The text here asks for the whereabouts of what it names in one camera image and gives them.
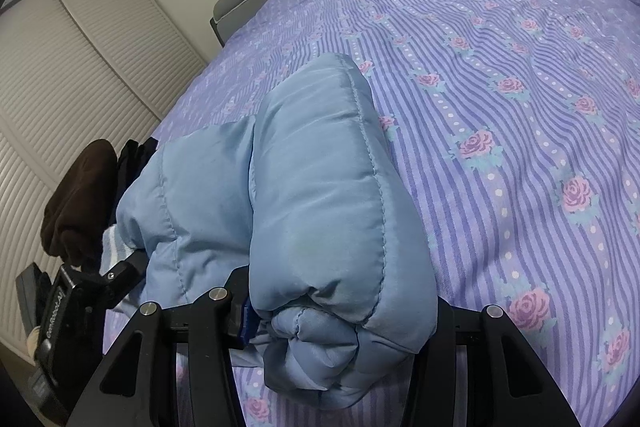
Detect light blue padded pants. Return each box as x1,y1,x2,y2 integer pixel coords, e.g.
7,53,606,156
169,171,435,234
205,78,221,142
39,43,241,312
102,54,437,410

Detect brown folded garment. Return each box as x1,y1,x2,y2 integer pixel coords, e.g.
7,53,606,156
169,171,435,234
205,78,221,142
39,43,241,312
40,139,117,272

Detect black folded garment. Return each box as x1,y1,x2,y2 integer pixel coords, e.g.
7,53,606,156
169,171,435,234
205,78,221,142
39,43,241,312
110,136,158,225

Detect white louvered wardrobe doors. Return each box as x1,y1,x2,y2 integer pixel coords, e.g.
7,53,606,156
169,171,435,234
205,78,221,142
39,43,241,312
1,0,205,357

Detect purple floral striped duvet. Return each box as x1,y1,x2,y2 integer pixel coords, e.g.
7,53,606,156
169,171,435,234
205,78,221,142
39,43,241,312
102,0,640,427

